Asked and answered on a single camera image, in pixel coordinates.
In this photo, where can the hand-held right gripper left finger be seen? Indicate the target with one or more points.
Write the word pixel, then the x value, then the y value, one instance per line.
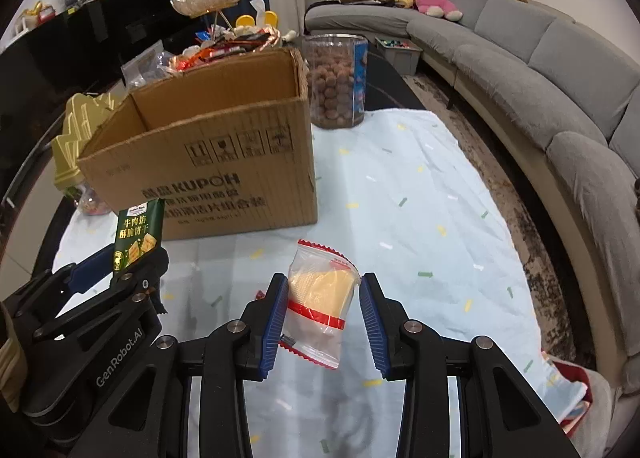
pixel 275 333

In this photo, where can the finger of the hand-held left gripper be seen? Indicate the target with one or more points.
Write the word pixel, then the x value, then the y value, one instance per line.
pixel 92 263
pixel 147 273

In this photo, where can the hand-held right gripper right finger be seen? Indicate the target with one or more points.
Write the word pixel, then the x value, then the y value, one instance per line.
pixel 374 333

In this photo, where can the green biscuit packet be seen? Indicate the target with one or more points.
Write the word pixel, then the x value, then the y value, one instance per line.
pixel 137 233

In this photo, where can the clear yellow cake packet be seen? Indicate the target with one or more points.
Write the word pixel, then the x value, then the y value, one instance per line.
pixel 320 293

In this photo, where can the brown cardboard box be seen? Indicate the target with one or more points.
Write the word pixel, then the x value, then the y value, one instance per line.
pixel 225 163

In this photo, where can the clear jar of brown snacks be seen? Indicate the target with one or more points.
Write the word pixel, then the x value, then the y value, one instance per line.
pixel 330 88

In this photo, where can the light blue printed cloth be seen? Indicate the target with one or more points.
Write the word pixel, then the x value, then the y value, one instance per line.
pixel 425 218

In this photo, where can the gold tree-shaped tin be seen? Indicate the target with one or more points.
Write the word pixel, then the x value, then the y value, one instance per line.
pixel 75 138

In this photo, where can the mottled grey rug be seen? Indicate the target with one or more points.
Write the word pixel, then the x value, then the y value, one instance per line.
pixel 525 248

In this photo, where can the clear bag of peanuts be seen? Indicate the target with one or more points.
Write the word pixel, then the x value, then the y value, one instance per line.
pixel 145 68

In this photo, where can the red white cloth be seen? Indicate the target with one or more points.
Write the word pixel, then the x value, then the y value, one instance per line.
pixel 575 378

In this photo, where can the large pile of snack packets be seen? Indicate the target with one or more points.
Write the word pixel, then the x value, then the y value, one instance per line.
pixel 225 48

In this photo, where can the black upright piano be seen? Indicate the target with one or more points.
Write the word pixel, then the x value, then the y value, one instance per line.
pixel 125 23

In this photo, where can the gold toy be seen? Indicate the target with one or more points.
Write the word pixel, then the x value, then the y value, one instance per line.
pixel 41 9

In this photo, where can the yellow chair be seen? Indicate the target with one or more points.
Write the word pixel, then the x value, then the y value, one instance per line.
pixel 245 20

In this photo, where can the grey storage bin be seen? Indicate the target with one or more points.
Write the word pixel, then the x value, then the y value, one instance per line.
pixel 400 60

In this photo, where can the white two-tier shell tray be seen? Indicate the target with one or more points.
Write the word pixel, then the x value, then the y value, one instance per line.
pixel 210 0

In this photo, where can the white plastic bag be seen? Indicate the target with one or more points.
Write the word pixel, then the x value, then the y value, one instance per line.
pixel 257 8

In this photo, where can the grey curved sofa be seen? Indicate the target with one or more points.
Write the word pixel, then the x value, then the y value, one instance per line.
pixel 550 103

